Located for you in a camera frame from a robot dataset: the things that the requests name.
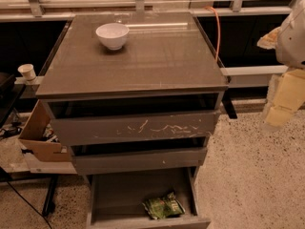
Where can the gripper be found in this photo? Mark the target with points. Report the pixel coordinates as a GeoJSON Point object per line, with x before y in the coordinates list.
{"type": "Point", "coordinates": [293, 43]}

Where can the green jalapeno chip bag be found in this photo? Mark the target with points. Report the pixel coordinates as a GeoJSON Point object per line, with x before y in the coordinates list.
{"type": "Point", "coordinates": [164, 207]}

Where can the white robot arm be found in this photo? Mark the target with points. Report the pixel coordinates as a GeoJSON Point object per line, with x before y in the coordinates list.
{"type": "Point", "coordinates": [286, 93]}

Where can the grey drawer cabinet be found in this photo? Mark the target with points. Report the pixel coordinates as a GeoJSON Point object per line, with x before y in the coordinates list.
{"type": "Point", "coordinates": [165, 54]}

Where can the grey middle drawer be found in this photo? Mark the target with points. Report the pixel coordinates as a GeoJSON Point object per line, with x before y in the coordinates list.
{"type": "Point", "coordinates": [139, 155]}

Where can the grey drawer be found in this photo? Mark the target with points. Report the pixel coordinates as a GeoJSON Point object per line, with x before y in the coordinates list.
{"type": "Point", "coordinates": [117, 200]}
{"type": "Point", "coordinates": [139, 155]}
{"type": "Point", "coordinates": [137, 119]}

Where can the grey top drawer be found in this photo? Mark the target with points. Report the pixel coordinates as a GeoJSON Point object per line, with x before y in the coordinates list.
{"type": "Point", "coordinates": [137, 119]}

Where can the grey bottom drawer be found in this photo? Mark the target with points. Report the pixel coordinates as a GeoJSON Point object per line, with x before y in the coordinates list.
{"type": "Point", "coordinates": [117, 200]}

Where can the white ceramic bowl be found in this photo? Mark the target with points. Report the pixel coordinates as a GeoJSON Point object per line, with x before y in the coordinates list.
{"type": "Point", "coordinates": [112, 35]}

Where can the white paper cup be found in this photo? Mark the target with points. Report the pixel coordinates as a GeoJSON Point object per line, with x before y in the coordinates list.
{"type": "Point", "coordinates": [27, 71]}

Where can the brown cardboard box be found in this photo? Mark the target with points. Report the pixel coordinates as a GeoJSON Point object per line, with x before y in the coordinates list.
{"type": "Point", "coordinates": [32, 137]}

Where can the black stand leg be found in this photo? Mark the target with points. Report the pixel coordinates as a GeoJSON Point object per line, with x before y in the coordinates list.
{"type": "Point", "coordinates": [49, 205]}

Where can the metal rail beam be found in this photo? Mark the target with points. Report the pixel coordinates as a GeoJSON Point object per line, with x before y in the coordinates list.
{"type": "Point", "coordinates": [251, 77]}

